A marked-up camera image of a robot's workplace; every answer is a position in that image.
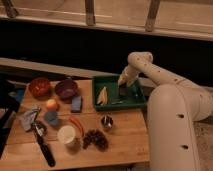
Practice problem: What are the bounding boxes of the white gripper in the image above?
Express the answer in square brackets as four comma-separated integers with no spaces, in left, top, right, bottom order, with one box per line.
[118,65,139,87]

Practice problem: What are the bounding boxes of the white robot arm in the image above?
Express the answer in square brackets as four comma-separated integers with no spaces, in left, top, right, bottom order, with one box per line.
[118,52,213,171]

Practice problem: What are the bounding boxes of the green plastic tray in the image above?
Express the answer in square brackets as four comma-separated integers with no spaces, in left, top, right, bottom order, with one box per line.
[92,75,146,111]

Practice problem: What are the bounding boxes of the yellow banana pieces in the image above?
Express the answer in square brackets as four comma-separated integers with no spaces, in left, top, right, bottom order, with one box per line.
[97,86,108,105]

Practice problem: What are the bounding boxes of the small metal cup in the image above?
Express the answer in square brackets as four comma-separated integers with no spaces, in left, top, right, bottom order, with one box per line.
[101,115,113,129]

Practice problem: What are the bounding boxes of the purple bowl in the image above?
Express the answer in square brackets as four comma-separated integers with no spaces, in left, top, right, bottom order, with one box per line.
[55,79,78,99]

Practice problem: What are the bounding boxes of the red chili pepper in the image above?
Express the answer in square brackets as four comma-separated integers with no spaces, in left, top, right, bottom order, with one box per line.
[69,116,84,137]

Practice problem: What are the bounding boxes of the red yellow apple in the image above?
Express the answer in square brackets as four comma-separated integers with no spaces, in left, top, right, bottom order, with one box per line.
[46,99,59,111]

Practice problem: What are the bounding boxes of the wooden table board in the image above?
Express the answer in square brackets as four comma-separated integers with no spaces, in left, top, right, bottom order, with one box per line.
[0,80,149,171]

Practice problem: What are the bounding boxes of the white cup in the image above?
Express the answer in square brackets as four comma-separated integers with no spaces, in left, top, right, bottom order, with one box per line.
[57,125,76,146]

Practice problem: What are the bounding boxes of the red bowl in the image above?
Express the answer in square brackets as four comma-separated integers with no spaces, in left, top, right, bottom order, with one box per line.
[28,77,51,97]

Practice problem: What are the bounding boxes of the grey crumpled cloth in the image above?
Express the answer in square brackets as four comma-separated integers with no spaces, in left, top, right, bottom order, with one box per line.
[19,105,41,131]

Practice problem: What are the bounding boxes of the black handled peeler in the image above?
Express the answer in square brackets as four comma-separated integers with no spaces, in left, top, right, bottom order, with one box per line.
[32,122,56,167]

